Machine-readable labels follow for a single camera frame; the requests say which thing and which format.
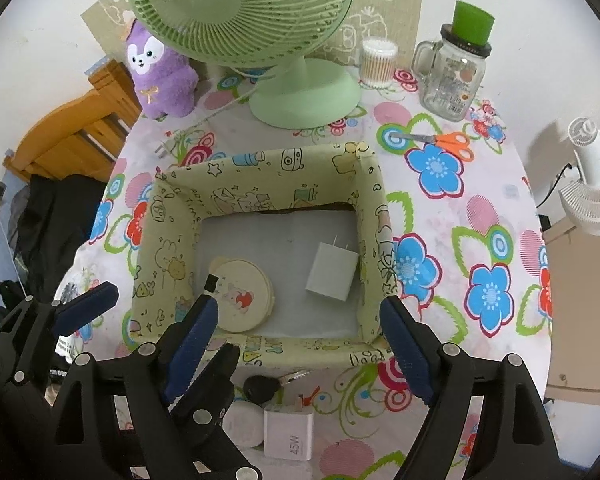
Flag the white clip fan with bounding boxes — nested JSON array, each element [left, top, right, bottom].
[[557, 116, 600, 238]]

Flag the wooden furniture frame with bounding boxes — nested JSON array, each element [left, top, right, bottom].
[[2, 57, 141, 186]]

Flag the black cable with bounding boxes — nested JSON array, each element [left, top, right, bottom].
[[535, 160, 581, 211]]

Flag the black key fob with key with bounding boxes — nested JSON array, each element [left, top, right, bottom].
[[242, 369, 312, 407]]

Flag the white charger grey print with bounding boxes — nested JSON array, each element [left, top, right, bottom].
[[262, 387, 322, 461]]

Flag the round white case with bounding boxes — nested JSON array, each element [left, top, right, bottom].
[[221, 402, 267, 453]]

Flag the purple plush toy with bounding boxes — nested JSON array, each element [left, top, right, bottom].
[[125, 19, 198, 121]]

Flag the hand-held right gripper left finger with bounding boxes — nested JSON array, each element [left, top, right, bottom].
[[54, 294, 221, 480]]

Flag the orange handled scissors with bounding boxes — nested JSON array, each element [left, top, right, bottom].
[[397, 131, 473, 162]]

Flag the black clothing pile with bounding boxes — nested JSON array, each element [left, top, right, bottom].
[[7, 172, 116, 306]]

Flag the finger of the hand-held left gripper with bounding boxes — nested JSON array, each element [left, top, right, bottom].
[[0, 281, 120, 387], [172, 346, 261, 480]]

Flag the round cream compact case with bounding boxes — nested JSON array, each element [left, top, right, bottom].
[[207, 256, 277, 333]]

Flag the cotton swab container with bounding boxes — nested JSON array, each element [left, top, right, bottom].
[[360, 37, 400, 87]]

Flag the glass jar mug green lid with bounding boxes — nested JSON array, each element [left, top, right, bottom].
[[411, 0, 496, 122]]

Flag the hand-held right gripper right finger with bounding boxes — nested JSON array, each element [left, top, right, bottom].
[[380, 296, 561, 480]]

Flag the green table fan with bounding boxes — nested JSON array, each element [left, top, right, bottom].
[[124, 0, 363, 131]]

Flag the patterned fabric storage box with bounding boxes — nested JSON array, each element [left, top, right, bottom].
[[129, 141, 400, 367]]

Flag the plain white charger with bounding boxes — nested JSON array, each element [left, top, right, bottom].
[[304, 235, 361, 305]]

